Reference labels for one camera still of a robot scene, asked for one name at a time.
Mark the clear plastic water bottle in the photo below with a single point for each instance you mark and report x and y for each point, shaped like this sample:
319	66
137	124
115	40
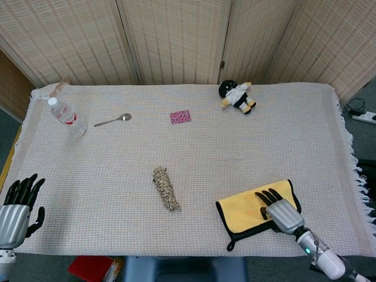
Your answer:
67	117

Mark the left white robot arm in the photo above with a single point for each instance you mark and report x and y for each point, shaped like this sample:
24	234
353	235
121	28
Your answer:
6	261

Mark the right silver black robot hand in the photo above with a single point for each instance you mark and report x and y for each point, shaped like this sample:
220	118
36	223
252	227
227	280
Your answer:
285	214

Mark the red flat box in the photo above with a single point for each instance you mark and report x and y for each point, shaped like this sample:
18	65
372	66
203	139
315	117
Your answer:
88	267

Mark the pink patterned rectangular patch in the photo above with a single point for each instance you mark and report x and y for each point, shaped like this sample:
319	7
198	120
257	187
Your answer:
180	117

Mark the yellow cloth black trim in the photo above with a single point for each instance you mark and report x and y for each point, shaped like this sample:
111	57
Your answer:
241	211

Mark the black and white plush doll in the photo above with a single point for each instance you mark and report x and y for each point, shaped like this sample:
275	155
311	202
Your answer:
238	95

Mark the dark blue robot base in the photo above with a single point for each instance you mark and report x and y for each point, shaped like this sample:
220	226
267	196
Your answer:
182	270

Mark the metal spoon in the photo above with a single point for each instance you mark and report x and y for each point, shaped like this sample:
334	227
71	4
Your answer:
127	117

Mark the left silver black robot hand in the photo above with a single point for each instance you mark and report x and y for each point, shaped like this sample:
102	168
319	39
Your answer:
13	220

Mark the woven bamboo folding screen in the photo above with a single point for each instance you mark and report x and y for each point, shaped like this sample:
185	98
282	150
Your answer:
176	38

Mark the white power strip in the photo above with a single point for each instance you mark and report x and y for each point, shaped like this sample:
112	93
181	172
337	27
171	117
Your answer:
364	118

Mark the white waffle-weave tablecloth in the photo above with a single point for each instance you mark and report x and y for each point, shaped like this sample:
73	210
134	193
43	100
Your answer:
205	152

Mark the colourful snack packet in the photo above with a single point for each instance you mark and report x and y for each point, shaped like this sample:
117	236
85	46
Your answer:
114	270

